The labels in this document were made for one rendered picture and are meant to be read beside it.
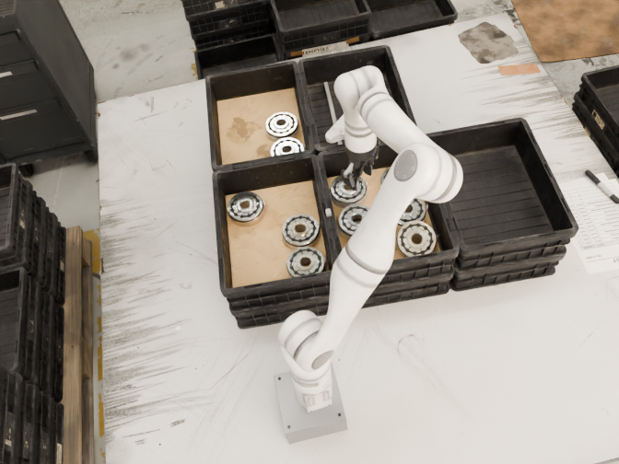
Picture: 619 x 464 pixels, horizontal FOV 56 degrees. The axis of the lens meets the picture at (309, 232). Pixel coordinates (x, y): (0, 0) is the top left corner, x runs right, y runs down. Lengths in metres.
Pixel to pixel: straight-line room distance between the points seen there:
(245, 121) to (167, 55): 1.75
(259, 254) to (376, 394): 0.48
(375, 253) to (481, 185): 0.75
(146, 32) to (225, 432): 2.77
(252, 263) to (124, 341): 0.43
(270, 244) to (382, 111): 0.62
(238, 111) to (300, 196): 0.42
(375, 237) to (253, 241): 0.66
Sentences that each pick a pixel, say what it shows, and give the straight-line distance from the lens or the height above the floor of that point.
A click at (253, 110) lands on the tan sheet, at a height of 0.83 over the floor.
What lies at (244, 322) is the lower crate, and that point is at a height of 0.73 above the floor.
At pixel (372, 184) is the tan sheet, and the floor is 0.83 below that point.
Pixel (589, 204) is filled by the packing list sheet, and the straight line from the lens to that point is 1.94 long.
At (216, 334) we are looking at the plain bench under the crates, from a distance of 1.67.
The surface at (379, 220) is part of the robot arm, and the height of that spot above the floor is 1.34.
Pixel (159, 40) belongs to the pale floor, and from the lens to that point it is 3.76.
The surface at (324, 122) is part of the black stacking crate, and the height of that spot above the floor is 0.83.
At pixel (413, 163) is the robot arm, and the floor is 1.42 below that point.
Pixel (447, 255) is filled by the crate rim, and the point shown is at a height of 0.93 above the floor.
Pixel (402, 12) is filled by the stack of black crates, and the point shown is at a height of 0.38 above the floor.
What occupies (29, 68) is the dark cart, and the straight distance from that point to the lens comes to 2.76.
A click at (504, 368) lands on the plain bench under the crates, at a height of 0.70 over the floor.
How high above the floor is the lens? 2.19
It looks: 56 degrees down
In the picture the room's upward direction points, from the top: 9 degrees counter-clockwise
